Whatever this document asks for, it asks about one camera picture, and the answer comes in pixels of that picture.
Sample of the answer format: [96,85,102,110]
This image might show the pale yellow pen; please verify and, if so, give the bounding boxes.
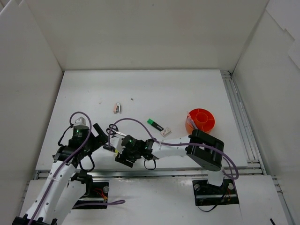
[187,112,194,125]

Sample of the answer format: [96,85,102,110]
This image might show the yellow black highlighter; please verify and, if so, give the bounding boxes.
[103,144,116,153]

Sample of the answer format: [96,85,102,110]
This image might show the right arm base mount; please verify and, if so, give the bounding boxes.
[192,179,240,212]

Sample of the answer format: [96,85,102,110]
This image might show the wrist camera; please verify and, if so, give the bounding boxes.
[110,137,123,154]
[74,117,86,126]

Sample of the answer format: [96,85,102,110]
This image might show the orange pen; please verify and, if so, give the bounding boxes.
[187,111,195,128]

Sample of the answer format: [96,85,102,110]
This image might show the small scissors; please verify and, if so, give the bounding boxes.
[106,124,126,137]

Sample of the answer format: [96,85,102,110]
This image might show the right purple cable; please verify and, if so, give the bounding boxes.
[108,118,240,180]

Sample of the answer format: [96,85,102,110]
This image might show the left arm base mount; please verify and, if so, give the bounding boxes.
[67,171,109,210]

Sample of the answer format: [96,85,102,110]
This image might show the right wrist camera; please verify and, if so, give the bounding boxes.
[110,137,123,154]

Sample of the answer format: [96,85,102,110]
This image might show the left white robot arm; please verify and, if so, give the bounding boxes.
[12,123,108,225]

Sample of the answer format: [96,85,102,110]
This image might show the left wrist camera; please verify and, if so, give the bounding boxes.
[74,117,86,126]

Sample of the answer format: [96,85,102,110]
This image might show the aluminium rail right side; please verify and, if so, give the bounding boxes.
[220,69,296,225]

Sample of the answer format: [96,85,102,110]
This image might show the orange round divided container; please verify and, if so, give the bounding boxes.
[185,108,215,134]

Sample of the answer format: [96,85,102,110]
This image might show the purple pen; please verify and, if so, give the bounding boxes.
[187,112,198,129]

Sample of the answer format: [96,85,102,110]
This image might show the pink white stapler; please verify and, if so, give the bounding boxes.
[113,102,121,114]

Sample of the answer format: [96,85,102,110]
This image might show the green black highlighter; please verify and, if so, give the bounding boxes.
[147,119,164,132]

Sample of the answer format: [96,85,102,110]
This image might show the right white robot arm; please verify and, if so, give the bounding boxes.
[110,130,225,193]

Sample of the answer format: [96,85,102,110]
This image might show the aluminium rail front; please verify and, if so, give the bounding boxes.
[35,167,211,180]

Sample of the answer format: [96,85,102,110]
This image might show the aluminium rail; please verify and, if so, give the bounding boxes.
[220,69,296,225]
[35,167,211,180]

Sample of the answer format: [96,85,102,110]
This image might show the white pink eraser box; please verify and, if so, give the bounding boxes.
[160,127,172,137]

